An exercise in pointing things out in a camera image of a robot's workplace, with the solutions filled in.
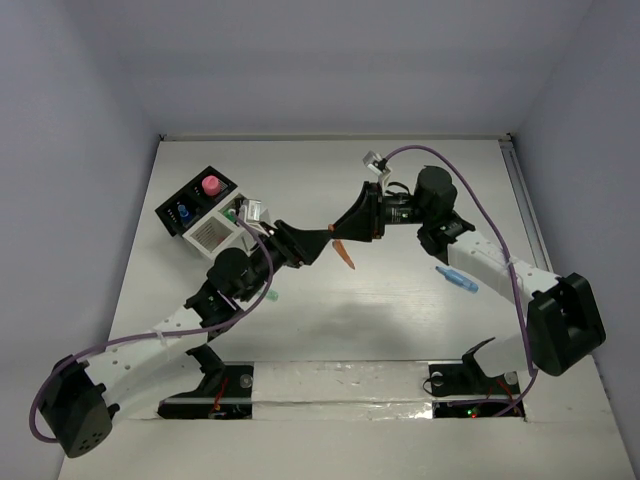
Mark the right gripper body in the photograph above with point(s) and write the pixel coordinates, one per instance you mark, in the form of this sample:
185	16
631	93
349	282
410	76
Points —
396	209

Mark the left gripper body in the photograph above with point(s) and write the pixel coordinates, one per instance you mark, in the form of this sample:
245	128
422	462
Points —
285	245

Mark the pink-capped clear pencil tube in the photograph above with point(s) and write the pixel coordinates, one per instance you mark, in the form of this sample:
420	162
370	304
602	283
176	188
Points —
211	186

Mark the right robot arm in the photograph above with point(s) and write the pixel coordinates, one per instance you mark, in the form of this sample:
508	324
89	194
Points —
561	323

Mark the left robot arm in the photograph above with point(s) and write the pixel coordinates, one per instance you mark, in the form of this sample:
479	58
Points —
87	393

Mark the white slotted organizer box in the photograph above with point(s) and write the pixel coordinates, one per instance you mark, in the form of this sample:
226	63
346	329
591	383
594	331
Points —
215	233

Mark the black slotted organizer box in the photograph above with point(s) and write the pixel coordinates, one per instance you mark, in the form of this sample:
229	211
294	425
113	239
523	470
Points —
197	202

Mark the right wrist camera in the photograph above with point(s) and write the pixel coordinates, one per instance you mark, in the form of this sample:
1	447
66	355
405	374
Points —
379	166

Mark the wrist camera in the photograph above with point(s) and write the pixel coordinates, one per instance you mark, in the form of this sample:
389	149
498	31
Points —
379	166
251	213

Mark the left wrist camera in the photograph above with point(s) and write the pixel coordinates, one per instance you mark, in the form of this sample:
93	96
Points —
251	213

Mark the aluminium side rail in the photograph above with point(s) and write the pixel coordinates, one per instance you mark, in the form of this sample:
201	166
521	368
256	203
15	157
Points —
523	233

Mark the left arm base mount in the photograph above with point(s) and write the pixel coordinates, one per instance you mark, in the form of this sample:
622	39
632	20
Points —
224	392

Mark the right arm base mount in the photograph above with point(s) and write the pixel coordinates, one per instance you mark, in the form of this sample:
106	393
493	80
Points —
462	390

